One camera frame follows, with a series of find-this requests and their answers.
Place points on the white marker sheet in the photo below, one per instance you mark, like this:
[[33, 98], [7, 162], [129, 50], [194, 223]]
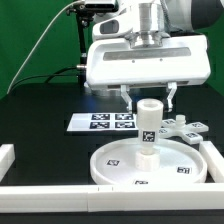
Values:
[[81, 122]]

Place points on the white cross-shaped table base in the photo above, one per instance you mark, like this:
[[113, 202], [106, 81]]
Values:
[[190, 133]]

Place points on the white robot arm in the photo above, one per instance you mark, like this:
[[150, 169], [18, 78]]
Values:
[[149, 43]]

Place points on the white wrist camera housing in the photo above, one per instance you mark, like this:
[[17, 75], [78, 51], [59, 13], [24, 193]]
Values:
[[112, 28]]

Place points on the white fence block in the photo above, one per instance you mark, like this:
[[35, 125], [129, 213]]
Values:
[[214, 160], [7, 157]]

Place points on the white round table top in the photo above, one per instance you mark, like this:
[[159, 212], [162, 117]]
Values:
[[123, 162]]

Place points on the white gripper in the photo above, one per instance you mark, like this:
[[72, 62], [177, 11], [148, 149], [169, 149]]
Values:
[[181, 60]]

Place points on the black camera stand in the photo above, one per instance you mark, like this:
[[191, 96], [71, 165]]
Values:
[[83, 20]]

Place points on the white right fence block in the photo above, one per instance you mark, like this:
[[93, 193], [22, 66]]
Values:
[[214, 160]]

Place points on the grey camera on stand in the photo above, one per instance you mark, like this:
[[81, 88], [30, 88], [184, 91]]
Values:
[[101, 5]]

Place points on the white front fence bar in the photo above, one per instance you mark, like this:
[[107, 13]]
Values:
[[97, 198]]

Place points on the white left fence block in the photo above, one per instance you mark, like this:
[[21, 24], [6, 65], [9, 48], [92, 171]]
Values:
[[7, 157]]

